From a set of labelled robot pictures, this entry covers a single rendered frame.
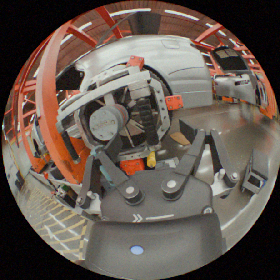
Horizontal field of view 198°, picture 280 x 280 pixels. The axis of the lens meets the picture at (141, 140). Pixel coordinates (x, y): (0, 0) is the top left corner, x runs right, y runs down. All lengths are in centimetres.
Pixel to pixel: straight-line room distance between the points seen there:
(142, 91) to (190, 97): 72
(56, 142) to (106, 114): 44
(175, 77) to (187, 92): 17
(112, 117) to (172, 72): 70
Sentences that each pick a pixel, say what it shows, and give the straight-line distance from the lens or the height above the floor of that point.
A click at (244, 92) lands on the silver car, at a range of 253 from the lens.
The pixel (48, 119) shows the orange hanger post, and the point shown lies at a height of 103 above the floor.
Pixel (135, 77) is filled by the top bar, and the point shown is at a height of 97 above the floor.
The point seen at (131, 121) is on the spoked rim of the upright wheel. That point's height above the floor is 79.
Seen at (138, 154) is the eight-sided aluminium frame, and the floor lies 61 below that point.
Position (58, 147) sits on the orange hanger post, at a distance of 67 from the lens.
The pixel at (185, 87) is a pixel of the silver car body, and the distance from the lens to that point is 90.
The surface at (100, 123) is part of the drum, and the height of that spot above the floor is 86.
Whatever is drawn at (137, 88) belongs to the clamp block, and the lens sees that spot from 24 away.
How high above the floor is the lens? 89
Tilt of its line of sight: 24 degrees down
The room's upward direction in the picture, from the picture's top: 16 degrees counter-clockwise
